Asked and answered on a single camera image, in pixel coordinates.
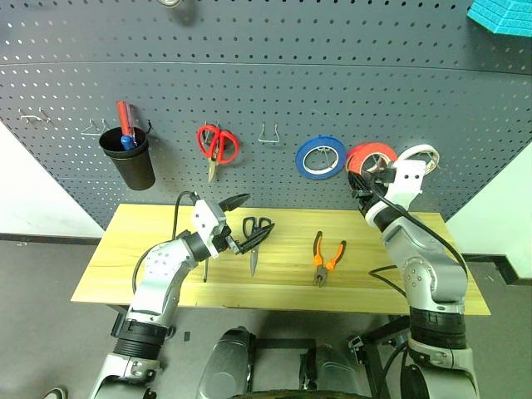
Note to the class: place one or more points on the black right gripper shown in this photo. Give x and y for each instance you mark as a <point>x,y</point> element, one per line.
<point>367,199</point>

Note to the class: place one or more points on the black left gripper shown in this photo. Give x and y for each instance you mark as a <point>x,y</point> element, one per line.
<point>222,241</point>

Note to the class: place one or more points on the red tape roll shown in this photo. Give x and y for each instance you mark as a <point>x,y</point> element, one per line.
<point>365,148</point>

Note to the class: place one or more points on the orange black pliers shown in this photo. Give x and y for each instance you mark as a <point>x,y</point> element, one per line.
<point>318,257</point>

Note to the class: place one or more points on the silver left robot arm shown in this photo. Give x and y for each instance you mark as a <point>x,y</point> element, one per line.
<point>158,274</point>

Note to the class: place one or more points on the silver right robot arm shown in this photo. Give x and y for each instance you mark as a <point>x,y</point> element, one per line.
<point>432,266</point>

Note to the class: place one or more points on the white tape roll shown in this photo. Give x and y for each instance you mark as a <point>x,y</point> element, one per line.
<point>415,147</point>

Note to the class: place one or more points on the blue tape roll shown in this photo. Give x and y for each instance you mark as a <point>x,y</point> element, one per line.
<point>300,160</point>

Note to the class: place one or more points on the dark grey metal pegboard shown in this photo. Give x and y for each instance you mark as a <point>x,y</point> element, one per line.
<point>266,91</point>

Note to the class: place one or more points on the light wooden table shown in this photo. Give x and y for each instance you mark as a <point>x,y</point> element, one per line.
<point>291,291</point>

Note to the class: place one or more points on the black plastic cup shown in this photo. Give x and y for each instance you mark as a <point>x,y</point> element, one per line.
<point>133,170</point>

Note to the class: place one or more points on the black cup hanger clip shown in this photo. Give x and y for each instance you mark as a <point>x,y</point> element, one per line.
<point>148,126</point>

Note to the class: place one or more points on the silver dark rounded shell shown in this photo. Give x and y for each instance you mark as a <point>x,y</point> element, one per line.
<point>332,370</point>
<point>226,361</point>

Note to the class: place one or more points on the red and blue pens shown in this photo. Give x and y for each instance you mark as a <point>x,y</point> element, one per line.
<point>123,116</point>

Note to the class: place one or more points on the teal foam block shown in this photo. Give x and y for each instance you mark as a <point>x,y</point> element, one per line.
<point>503,16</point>

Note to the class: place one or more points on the round silver metal fitting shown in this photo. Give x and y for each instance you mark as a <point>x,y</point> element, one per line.
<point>169,1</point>

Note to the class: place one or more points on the black white sneaker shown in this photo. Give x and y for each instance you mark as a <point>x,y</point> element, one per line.
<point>55,393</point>

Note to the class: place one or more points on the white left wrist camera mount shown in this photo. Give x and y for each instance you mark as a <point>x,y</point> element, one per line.
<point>205,218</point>

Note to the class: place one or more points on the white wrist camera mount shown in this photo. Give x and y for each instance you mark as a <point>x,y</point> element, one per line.
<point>409,178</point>
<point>205,218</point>

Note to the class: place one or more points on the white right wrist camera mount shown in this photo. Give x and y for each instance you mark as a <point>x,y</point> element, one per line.
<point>409,178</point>

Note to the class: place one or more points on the black silver frame bracket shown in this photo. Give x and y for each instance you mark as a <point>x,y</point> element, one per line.
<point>356,347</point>

